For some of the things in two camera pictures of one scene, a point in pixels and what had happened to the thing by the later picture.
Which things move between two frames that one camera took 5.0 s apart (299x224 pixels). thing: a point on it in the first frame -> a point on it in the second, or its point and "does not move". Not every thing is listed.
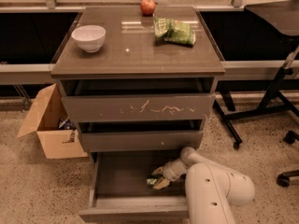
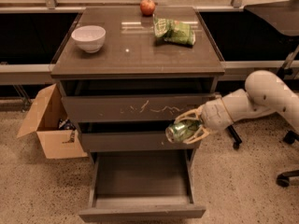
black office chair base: x=284 y=179 does not move
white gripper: x=171 y=171 -> x=216 y=116
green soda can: x=150 y=182 -> x=182 y=131
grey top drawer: x=138 y=100 does not move
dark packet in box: x=66 y=124 does not move
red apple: x=148 y=7 does not move
